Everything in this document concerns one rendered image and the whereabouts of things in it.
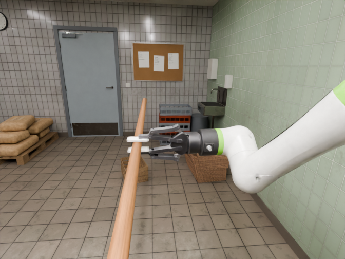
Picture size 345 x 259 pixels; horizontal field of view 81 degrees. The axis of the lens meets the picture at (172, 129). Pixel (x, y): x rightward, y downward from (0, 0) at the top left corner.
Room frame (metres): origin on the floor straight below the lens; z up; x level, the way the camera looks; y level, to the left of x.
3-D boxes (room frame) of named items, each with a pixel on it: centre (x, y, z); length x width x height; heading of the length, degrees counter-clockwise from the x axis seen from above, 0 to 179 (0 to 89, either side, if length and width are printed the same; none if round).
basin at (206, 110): (3.43, -0.65, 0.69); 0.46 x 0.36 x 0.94; 6
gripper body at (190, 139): (0.64, -0.04, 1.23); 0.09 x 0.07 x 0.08; 96
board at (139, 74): (4.28, 0.31, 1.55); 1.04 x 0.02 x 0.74; 96
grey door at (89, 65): (4.11, 1.65, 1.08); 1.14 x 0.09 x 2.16; 96
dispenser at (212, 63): (3.94, -0.73, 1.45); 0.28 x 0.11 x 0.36; 6
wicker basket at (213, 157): (2.65, -0.47, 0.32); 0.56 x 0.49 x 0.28; 14
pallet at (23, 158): (3.33, 2.72, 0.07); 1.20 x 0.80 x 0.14; 6
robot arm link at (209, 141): (0.65, -0.12, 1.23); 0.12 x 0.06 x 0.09; 6
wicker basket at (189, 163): (2.66, -0.46, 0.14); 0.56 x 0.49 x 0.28; 12
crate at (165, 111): (3.90, -0.04, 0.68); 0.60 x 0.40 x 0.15; 96
